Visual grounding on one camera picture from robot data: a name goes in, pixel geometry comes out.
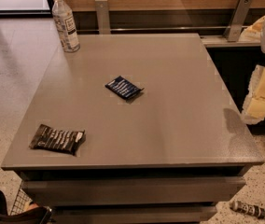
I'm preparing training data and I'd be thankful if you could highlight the left metal wall bracket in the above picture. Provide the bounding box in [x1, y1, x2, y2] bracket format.
[95, 0, 111, 35]

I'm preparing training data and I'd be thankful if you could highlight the clear plastic water bottle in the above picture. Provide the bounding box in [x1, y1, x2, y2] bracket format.
[52, 0, 80, 52]

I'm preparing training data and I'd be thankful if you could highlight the blue rxbar blueberry wrapper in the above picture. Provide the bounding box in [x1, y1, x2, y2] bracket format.
[105, 76, 143, 100]

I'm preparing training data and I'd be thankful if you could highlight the black rxbar chocolate wrapper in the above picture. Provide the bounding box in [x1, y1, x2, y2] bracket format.
[29, 124, 85, 156]

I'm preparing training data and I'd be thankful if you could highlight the metal wall bracket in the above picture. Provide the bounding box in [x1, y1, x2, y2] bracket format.
[224, 0, 253, 42]
[95, 0, 111, 35]

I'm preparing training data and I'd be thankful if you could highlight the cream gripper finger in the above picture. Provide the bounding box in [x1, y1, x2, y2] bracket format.
[241, 65, 265, 124]
[239, 16, 265, 42]

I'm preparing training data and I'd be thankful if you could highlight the grey cabinet with drawers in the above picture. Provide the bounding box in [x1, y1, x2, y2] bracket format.
[2, 34, 263, 224]

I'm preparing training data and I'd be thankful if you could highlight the right metal wall bracket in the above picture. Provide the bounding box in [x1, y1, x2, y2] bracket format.
[224, 0, 253, 42]

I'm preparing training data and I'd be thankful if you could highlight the black and white striped stick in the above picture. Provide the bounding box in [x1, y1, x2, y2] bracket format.
[230, 201, 265, 219]

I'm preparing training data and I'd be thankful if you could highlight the wire mesh basket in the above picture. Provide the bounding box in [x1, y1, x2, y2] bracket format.
[9, 185, 32, 216]

